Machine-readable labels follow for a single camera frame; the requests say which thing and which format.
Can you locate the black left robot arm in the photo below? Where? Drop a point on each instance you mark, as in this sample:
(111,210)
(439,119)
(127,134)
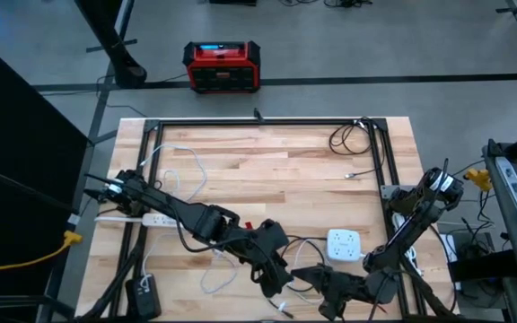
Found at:
(173,208)

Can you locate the red portable power station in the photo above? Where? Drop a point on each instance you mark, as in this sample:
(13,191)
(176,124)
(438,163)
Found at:
(221,67)

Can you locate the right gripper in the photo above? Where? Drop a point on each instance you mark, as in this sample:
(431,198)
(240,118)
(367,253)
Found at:
(353,288)

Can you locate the black aluminium table frame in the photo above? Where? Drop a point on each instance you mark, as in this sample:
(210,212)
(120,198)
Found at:
(263,121)

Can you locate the black box on floor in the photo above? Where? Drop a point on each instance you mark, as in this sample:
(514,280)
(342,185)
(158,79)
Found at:
(231,2)

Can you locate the grey power strip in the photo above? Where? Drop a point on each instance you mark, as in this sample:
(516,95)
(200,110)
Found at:
(514,188)

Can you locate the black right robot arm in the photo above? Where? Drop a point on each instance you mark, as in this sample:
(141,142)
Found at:
(413,224)

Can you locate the small black frame clamp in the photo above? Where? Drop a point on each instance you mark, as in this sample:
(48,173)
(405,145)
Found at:
(258,116)

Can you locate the white floor power strip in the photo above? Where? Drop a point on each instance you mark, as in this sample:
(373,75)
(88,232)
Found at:
(449,249)

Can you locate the black power bank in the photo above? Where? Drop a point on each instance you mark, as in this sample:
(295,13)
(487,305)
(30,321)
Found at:
(144,302)

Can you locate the white square power hub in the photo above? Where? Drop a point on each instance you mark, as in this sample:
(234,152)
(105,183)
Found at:
(344,244)

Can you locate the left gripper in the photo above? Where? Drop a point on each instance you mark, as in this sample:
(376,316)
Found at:
(258,251)

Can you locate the large black panel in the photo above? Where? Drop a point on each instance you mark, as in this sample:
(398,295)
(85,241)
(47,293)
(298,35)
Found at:
(16,157)

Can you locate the yellow plug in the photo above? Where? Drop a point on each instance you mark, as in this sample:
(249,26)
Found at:
(480,178)

